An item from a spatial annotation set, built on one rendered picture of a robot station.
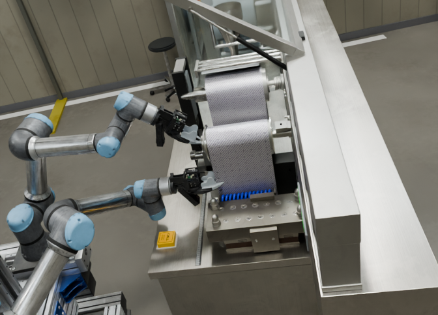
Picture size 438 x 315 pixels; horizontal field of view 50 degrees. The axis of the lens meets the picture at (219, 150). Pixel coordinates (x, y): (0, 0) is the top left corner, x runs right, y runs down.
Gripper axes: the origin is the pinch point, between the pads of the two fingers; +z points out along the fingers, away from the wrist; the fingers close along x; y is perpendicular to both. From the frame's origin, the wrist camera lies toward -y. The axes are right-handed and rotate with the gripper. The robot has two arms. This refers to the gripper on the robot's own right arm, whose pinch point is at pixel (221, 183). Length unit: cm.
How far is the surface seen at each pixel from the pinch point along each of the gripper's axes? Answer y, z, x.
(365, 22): -94, 131, 362
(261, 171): 3.5, 16.7, -0.2
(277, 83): 25.6, 27.3, 28.9
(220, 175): 4.1, 0.4, -0.2
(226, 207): -5.9, 1.2, -7.7
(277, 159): 1.0, 23.5, 9.7
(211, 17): 73, 11, -14
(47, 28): -27, -200, 321
